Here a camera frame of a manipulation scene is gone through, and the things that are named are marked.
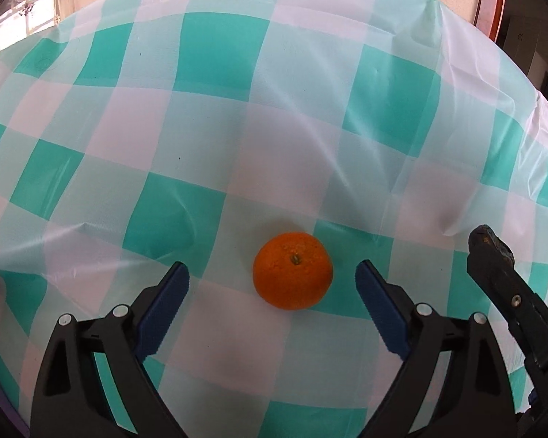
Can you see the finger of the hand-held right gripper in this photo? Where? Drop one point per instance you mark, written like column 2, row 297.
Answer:
column 513, row 305

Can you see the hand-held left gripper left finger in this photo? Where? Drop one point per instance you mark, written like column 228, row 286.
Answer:
column 162, row 315

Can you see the teal checked tablecloth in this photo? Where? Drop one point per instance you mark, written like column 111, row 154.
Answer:
column 255, row 123

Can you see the large orange tangerine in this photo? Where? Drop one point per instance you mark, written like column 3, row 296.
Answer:
column 293, row 270

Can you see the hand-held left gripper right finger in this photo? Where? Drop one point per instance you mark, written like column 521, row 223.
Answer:
column 386, row 315

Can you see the dark wrinkled avocado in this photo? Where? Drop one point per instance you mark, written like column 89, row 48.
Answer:
column 495, row 242

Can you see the window with floral curtain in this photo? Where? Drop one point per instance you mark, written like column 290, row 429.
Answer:
column 20, row 4

